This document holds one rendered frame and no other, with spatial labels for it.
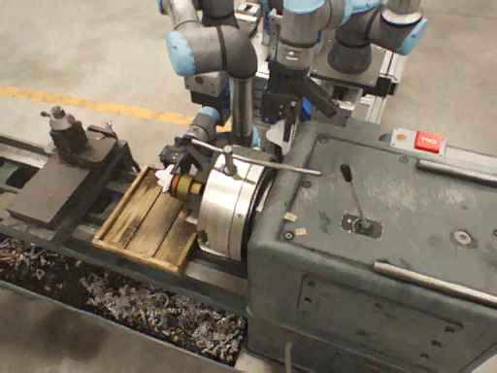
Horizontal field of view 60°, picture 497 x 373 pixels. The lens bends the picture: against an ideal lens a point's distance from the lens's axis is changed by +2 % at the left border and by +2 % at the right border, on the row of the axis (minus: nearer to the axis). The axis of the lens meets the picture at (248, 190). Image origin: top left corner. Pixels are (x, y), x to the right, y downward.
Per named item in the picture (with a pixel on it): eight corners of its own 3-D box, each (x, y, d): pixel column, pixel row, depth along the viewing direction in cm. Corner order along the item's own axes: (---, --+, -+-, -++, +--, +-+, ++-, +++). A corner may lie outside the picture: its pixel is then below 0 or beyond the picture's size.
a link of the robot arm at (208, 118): (222, 126, 147) (220, 107, 140) (209, 147, 140) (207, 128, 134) (202, 120, 149) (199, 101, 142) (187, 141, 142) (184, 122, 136)
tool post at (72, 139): (89, 141, 145) (80, 118, 137) (77, 155, 140) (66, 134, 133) (71, 135, 146) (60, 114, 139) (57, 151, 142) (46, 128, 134)
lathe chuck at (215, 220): (267, 191, 141) (266, 128, 114) (233, 276, 125) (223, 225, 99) (242, 184, 143) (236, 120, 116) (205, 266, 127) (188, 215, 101)
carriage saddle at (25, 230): (133, 152, 163) (129, 141, 158) (58, 252, 136) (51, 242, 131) (66, 133, 169) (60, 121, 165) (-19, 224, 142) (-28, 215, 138)
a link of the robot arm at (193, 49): (199, 3, 155) (228, 79, 117) (157, 8, 153) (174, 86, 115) (194, -34, 146) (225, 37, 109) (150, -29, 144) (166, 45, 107)
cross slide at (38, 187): (124, 140, 158) (121, 131, 155) (52, 231, 133) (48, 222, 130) (85, 129, 162) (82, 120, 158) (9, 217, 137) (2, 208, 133)
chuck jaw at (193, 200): (225, 200, 117) (208, 230, 109) (225, 213, 121) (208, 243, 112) (189, 189, 120) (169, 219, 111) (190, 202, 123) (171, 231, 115)
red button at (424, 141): (439, 141, 112) (442, 135, 110) (437, 156, 108) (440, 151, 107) (415, 135, 113) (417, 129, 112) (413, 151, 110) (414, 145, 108)
